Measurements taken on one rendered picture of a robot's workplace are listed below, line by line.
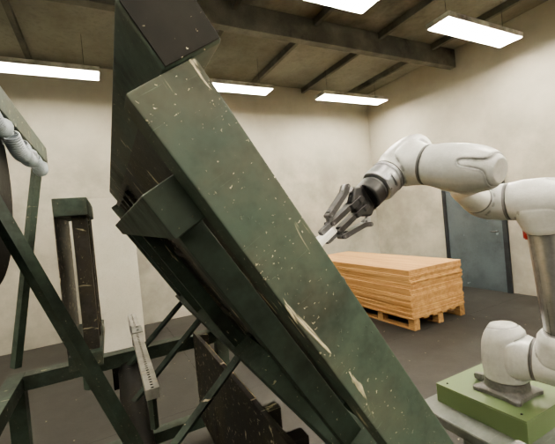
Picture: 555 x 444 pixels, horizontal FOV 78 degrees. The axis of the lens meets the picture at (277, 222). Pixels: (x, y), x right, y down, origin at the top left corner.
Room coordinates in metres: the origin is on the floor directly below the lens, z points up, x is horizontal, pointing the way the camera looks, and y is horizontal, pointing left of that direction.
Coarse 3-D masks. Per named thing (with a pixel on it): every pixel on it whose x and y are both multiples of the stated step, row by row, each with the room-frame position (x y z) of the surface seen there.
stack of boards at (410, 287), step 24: (336, 264) 5.64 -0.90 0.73; (360, 264) 5.11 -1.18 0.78; (384, 264) 4.91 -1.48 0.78; (408, 264) 4.72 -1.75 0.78; (432, 264) 4.55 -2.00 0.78; (456, 264) 4.72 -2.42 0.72; (360, 288) 5.13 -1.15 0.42; (384, 288) 4.70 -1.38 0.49; (408, 288) 4.34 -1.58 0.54; (432, 288) 4.49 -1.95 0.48; (456, 288) 4.71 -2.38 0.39; (384, 312) 4.73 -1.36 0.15; (408, 312) 4.37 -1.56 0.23; (432, 312) 4.46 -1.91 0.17; (456, 312) 4.77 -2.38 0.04
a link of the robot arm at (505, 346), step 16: (496, 336) 1.32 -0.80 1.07; (512, 336) 1.29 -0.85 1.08; (528, 336) 1.31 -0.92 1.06; (496, 352) 1.31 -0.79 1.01; (512, 352) 1.27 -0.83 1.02; (528, 352) 1.25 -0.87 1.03; (496, 368) 1.31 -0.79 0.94; (512, 368) 1.27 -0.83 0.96; (528, 368) 1.24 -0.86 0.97; (512, 384) 1.29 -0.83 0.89
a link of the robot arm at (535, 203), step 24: (528, 192) 1.10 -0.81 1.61; (552, 192) 1.05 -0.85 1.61; (528, 216) 1.11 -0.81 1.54; (552, 216) 1.06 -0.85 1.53; (528, 240) 1.17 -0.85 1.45; (552, 240) 1.10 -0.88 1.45; (552, 264) 1.11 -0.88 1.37; (552, 288) 1.13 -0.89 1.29; (552, 312) 1.15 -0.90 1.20; (552, 336) 1.17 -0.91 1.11; (552, 360) 1.17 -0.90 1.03; (552, 384) 1.20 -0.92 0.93
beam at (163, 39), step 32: (128, 0) 0.43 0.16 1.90; (160, 0) 0.45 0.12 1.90; (192, 0) 0.46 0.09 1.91; (128, 32) 0.45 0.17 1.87; (160, 32) 0.44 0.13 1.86; (192, 32) 0.46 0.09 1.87; (128, 64) 0.53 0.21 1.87; (160, 64) 0.45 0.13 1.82; (128, 128) 0.79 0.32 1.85; (128, 160) 1.06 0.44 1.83
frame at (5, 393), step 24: (192, 336) 2.52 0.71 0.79; (120, 360) 2.30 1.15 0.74; (216, 360) 1.94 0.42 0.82; (24, 384) 2.06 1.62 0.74; (48, 384) 2.11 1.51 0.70; (120, 384) 2.06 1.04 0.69; (240, 384) 1.62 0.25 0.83; (0, 408) 1.69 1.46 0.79; (24, 408) 2.05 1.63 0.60; (144, 408) 1.72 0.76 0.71; (216, 408) 2.04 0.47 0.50; (240, 408) 1.60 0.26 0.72; (264, 408) 1.40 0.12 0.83; (0, 432) 1.61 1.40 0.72; (24, 432) 2.05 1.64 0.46; (144, 432) 1.49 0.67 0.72; (168, 432) 2.41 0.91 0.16; (216, 432) 2.10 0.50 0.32; (240, 432) 1.64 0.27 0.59; (264, 432) 1.35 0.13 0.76; (288, 432) 1.23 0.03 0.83
